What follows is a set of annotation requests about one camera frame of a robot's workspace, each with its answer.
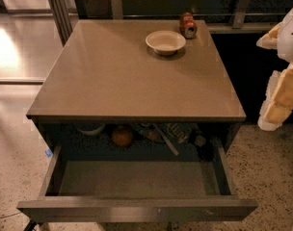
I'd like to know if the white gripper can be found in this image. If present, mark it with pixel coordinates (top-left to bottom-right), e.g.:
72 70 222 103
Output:
256 8 293 131

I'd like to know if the grey top drawer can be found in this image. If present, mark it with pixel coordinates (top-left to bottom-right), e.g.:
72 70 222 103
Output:
17 146 257 222

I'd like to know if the grey drawer cabinet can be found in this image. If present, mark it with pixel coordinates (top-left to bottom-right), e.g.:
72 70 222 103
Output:
27 20 246 156

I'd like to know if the orange fruit in drawer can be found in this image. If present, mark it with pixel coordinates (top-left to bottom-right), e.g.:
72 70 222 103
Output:
112 125 134 147

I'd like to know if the white bowl in drawer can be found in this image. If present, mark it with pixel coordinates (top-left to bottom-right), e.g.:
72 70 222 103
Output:
76 123 105 136

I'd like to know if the red soda can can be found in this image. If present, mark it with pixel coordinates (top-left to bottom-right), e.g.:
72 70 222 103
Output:
179 13 197 39

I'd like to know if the white bowl on cabinet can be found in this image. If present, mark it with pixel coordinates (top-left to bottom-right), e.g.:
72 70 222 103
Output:
146 31 186 56

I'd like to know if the blue tape piece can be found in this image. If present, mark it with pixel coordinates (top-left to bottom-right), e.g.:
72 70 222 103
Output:
45 148 53 158

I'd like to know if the black object on floor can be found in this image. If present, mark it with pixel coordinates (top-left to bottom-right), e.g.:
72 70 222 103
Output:
23 220 37 231

